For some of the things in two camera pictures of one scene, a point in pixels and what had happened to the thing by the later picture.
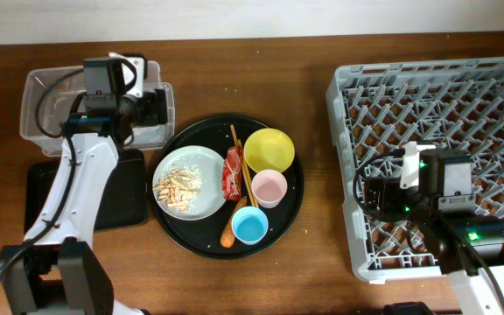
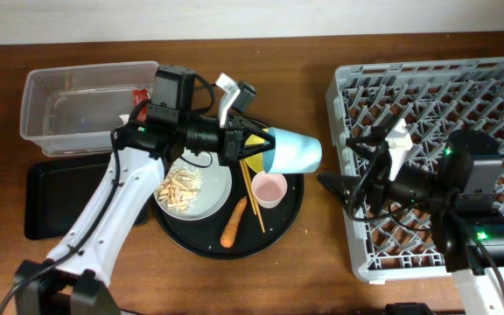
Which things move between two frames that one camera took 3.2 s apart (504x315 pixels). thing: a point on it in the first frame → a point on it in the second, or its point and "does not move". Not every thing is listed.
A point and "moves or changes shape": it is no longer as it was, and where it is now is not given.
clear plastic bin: [49, 93] does not move
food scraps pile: [179, 187] does not move
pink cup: [269, 187] does not move
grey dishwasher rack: [482, 105] does not move
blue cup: [249, 224] → [292, 153]
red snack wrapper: [232, 174] moves or changes shape
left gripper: [152, 106] → [234, 139]
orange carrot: [228, 237] does not move
